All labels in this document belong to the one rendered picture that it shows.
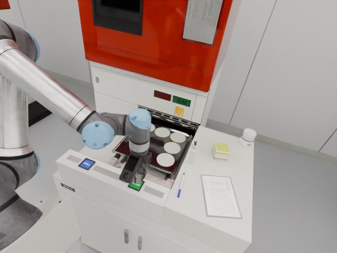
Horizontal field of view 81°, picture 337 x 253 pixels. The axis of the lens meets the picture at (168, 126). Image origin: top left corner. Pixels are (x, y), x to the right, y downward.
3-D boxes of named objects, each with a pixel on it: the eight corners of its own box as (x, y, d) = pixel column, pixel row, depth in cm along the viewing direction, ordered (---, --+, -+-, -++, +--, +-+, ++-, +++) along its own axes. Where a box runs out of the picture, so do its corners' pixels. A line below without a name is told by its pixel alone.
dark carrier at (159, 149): (143, 120, 137) (143, 119, 137) (189, 135, 130) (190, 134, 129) (115, 151, 111) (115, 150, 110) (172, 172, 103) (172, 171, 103)
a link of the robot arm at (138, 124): (128, 105, 68) (152, 107, 69) (128, 130, 75) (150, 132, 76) (124, 118, 62) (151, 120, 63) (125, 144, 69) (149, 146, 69)
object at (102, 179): (74, 166, 108) (69, 148, 99) (167, 206, 96) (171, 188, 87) (61, 179, 100) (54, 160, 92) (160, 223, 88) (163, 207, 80)
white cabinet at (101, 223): (121, 182, 199) (118, 116, 150) (213, 221, 178) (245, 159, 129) (75, 246, 150) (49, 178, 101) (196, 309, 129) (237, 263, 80)
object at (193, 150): (189, 155, 105) (194, 136, 97) (196, 157, 104) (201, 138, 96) (186, 162, 100) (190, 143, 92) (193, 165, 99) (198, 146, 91)
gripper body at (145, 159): (151, 162, 85) (153, 141, 78) (142, 176, 79) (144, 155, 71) (135, 156, 87) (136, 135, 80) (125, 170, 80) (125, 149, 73)
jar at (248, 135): (238, 138, 121) (244, 126, 116) (250, 142, 120) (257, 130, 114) (238, 145, 116) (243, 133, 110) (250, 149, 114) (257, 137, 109)
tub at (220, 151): (211, 150, 110) (214, 141, 106) (224, 152, 110) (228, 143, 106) (212, 160, 104) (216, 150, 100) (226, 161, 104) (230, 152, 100)
